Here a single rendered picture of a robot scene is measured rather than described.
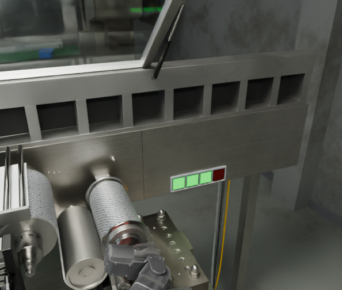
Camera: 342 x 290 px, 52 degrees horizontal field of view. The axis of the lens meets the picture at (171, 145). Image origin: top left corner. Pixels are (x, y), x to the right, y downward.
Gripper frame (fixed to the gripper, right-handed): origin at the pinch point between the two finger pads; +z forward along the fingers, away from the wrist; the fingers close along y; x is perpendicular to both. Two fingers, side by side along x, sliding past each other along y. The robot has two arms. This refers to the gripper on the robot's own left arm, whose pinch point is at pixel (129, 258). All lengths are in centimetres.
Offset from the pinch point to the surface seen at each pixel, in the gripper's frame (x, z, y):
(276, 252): -33, 133, 147
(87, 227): 10.7, 14.0, -7.8
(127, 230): 7.5, -2.4, 0.3
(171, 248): -2.5, 25.0, 22.6
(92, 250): 4.0, 5.9, -8.5
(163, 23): 59, -25, 14
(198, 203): 16, 194, 122
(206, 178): 21, 27, 45
